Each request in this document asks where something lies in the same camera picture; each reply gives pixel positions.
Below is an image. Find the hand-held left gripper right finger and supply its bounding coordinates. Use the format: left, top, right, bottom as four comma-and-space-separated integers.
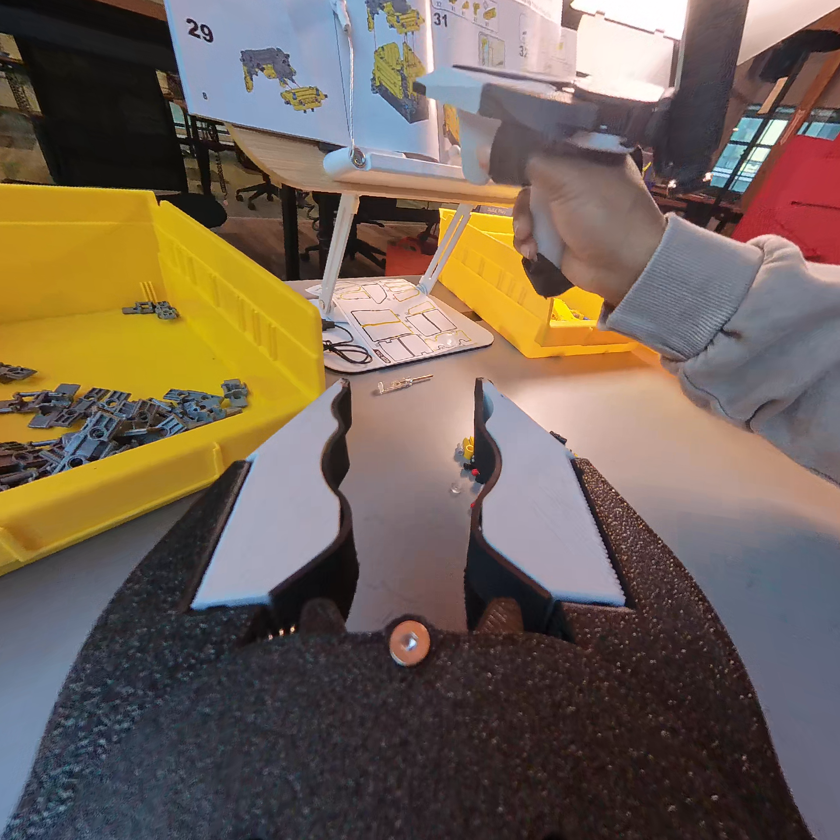
465, 376, 629, 608

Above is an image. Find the yellow plastic bin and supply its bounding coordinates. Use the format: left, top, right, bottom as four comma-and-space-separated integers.
438, 209, 657, 361
0, 184, 326, 575

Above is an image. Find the person's right hand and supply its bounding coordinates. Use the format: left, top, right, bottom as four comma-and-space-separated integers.
511, 150, 668, 307

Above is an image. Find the white lamp panel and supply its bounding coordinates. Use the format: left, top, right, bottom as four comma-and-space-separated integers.
571, 0, 690, 40

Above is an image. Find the white sticker sheet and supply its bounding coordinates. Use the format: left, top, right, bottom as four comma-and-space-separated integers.
315, 279, 473, 365

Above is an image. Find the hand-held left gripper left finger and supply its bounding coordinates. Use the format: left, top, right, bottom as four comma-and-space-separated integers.
189, 377, 361, 611

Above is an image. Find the grey desk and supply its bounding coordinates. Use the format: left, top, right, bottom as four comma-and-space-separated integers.
0, 279, 840, 840

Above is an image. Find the black USB cable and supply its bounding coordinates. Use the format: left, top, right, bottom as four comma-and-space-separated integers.
322, 318, 374, 366

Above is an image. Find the white book stand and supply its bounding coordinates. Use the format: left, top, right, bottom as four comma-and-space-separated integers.
226, 0, 526, 375

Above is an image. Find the white building instruction booklet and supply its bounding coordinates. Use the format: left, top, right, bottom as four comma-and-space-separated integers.
164, 0, 578, 161

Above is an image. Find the red tote bag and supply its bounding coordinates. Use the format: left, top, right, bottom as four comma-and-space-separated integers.
731, 134, 840, 263

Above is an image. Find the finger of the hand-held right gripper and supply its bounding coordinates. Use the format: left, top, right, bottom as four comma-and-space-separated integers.
415, 64, 578, 186

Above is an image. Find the person's right forearm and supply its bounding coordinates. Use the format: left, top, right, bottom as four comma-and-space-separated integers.
600, 213, 840, 483

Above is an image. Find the pile of black red pins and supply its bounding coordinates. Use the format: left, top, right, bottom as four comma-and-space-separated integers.
455, 430, 578, 490

